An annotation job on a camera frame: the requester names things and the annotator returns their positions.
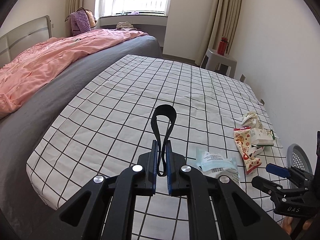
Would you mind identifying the grey perforated trash basket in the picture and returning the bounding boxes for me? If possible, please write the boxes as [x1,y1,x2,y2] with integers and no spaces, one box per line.
[286,144,313,174]

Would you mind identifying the light blue plastic packet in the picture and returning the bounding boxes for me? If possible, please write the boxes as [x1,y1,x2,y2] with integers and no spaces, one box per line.
[187,148,240,186]

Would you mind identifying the black elastic band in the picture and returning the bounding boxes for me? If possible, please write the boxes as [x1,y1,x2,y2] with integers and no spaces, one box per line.
[150,104,177,177]

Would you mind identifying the red white snack bag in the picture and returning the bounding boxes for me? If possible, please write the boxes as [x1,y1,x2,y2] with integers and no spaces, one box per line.
[233,127,262,174]

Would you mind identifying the beige paper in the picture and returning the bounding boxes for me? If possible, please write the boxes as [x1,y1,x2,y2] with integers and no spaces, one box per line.
[241,111,263,129]

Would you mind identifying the small red white box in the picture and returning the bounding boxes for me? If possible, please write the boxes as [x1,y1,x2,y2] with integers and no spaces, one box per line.
[248,146,264,158]

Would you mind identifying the person's right hand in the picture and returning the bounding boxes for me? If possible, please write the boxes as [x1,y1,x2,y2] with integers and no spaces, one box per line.
[282,214,316,235]

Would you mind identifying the white black checkered sheet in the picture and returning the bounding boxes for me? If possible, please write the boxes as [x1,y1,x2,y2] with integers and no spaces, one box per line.
[27,55,289,239]

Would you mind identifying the grey plastic stool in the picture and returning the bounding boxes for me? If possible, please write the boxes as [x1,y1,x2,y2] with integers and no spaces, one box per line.
[200,49,237,78]

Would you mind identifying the red water bottle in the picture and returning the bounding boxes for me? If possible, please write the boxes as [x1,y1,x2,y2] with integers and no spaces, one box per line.
[217,37,228,56]

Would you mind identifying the grey bed mattress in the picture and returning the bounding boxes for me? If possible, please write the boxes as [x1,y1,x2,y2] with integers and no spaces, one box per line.
[0,36,162,239]

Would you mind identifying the beige cloth on sill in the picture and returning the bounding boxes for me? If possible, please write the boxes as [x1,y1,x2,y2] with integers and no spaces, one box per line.
[116,22,136,31]

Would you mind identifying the tan bag behind purple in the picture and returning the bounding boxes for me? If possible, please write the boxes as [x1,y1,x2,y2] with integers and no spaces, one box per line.
[79,8,97,28]

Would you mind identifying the pink duvet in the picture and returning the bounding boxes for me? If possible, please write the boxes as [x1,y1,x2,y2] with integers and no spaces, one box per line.
[1,29,147,118]

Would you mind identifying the purple knitted bag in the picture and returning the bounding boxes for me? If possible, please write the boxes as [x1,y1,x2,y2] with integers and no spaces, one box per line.
[70,10,91,36]

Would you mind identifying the beige right curtain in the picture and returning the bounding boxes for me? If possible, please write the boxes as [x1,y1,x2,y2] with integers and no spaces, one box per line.
[195,0,242,66]

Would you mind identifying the grey headboard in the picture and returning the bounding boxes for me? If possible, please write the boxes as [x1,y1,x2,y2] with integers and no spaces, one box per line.
[0,15,52,68]

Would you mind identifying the wall socket far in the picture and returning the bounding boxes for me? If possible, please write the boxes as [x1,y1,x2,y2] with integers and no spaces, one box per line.
[240,74,246,82]

